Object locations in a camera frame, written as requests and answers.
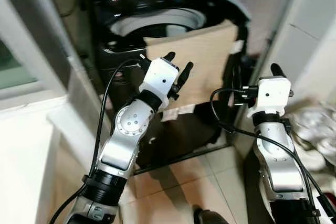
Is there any black top-loading washing machine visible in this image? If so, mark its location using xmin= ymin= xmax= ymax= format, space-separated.
xmin=87 ymin=0 xmax=254 ymax=175

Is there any white clothes pile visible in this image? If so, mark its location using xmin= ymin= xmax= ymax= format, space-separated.
xmin=290 ymin=101 xmax=336 ymax=183

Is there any beige cloth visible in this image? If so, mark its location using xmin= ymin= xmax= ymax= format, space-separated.
xmin=144 ymin=20 xmax=240 ymax=112

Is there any grey washer lid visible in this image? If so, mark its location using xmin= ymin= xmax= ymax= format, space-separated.
xmin=207 ymin=0 xmax=254 ymax=26

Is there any black robot foot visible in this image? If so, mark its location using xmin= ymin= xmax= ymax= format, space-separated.
xmin=193 ymin=208 xmax=229 ymax=224

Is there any white cabinet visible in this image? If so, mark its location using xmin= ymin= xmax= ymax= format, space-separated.
xmin=0 ymin=95 xmax=71 ymax=224

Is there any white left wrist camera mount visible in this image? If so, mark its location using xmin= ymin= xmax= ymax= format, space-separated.
xmin=139 ymin=58 xmax=181 ymax=111

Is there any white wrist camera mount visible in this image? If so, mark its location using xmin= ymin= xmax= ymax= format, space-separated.
xmin=139 ymin=58 xmax=181 ymax=111
xmin=247 ymin=77 xmax=292 ymax=120

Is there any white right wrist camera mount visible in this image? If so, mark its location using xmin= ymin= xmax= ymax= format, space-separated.
xmin=247 ymin=77 xmax=292 ymax=120

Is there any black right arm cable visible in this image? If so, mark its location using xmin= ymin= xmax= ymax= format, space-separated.
xmin=209 ymin=88 xmax=335 ymax=219

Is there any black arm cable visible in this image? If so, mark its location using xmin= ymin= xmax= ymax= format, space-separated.
xmin=48 ymin=56 xmax=143 ymax=224
xmin=209 ymin=88 xmax=335 ymax=219

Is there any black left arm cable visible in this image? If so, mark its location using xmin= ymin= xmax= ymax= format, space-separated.
xmin=48 ymin=56 xmax=143 ymax=224

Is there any window with white frame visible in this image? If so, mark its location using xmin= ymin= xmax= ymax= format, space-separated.
xmin=0 ymin=0 xmax=69 ymax=110

